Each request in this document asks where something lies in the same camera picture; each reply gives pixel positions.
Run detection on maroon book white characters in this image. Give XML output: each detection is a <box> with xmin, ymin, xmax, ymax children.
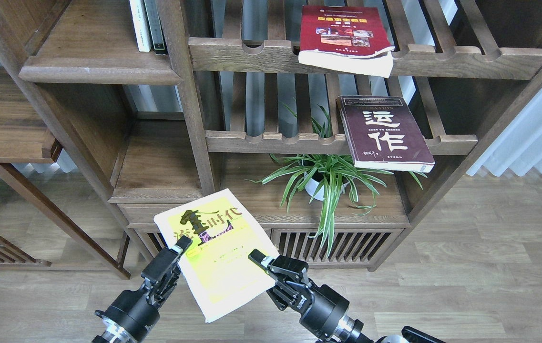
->
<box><xmin>337</xmin><ymin>96</ymin><xmax>436</xmax><ymax>173</ymax></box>

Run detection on dark wooden bookshelf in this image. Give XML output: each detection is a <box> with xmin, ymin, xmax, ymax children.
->
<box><xmin>0</xmin><ymin>0</ymin><xmax>542</xmax><ymax>271</ymax></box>

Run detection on dark green upright book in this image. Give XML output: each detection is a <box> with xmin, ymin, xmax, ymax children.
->
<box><xmin>144</xmin><ymin>0</ymin><xmax>167</xmax><ymax>55</ymax></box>

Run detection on green spider plant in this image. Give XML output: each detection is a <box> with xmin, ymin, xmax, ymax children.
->
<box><xmin>247</xmin><ymin>102</ymin><xmax>428</xmax><ymax>258</ymax></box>

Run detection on white upright book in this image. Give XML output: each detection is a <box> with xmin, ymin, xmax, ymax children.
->
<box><xmin>129</xmin><ymin>0</ymin><xmax>152</xmax><ymax>52</ymax></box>

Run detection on white plant pot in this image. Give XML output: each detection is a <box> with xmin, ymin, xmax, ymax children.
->
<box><xmin>304</xmin><ymin>171</ymin><xmax>348</xmax><ymax>201</ymax></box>

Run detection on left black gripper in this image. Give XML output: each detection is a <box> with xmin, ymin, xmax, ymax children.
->
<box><xmin>94</xmin><ymin>236</ymin><xmax>193</xmax><ymax>343</ymax></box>

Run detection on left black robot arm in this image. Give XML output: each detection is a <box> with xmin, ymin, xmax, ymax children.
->
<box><xmin>92</xmin><ymin>236</ymin><xmax>192</xmax><ymax>343</ymax></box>

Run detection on yellow green book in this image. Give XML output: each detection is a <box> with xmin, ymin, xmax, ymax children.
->
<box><xmin>153</xmin><ymin>189</ymin><xmax>279</xmax><ymax>322</ymax></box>

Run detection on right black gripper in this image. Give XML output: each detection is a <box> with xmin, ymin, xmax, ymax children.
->
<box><xmin>247</xmin><ymin>249</ymin><xmax>350</xmax><ymax>341</ymax></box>

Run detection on red book on top shelf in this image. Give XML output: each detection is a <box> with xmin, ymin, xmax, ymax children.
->
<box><xmin>298</xmin><ymin>6</ymin><xmax>395</xmax><ymax>78</ymax></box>

